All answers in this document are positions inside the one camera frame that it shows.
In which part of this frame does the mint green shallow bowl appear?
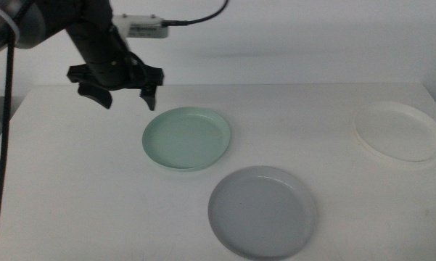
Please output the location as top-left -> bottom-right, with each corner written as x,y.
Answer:
141,106 -> 231,172

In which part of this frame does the grey shallow bowl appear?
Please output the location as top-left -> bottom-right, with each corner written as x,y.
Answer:
207,165 -> 318,261

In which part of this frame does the white shallow bowl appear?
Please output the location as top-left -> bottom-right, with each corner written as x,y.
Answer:
353,101 -> 436,163

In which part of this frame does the thin black camera cable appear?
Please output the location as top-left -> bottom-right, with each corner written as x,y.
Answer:
161,0 -> 230,28

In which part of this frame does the white cable tie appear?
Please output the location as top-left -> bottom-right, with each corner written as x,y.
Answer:
0,6 -> 21,45

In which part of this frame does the black braided cable sleeve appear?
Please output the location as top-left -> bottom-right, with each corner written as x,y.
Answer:
0,0 -> 36,261

